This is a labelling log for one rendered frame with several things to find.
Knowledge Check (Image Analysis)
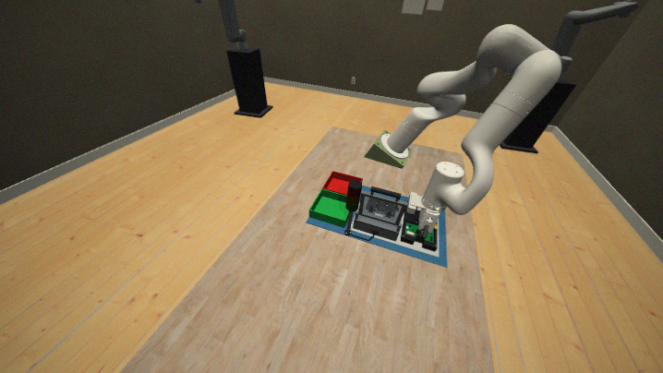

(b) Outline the red open box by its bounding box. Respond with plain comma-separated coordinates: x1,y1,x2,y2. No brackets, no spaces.
322,171,363,196

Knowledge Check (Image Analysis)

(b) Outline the green bin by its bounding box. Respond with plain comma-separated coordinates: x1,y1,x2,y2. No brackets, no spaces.
309,189,349,228

